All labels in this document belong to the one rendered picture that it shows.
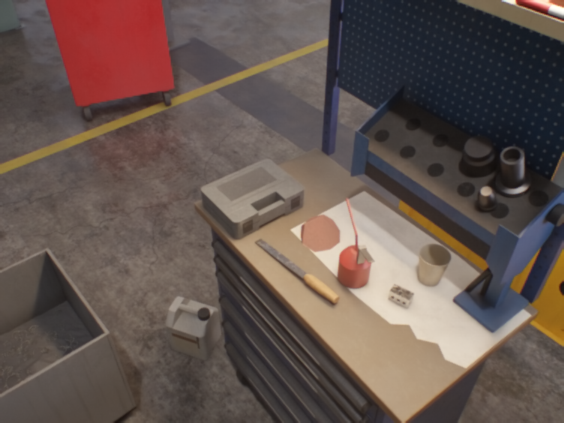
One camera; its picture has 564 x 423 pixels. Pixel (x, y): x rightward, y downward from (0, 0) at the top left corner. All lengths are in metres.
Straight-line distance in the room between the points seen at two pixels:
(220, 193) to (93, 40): 2.30
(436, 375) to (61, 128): 3.26
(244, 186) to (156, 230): 1.45
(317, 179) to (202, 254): 1.23
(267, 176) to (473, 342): 0.76
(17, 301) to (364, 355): 1.49
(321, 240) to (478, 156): 0.52
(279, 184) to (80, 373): 0.93
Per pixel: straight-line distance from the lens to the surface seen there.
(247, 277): 1.59
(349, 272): 1.41
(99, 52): 3.81
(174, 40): 5.01
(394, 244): 1.58
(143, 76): 3.91
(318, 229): 1.56
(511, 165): 1.21
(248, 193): 1.61
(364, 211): 1.68
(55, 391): 2.00
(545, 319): 2.55
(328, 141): 1.86
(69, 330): 2.35
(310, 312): 1.40
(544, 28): 1.03
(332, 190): 1.74
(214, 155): 3.52
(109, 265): 2.92
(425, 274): 1.46
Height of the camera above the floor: 2.06
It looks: 42 degrees down
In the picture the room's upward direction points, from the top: straight up
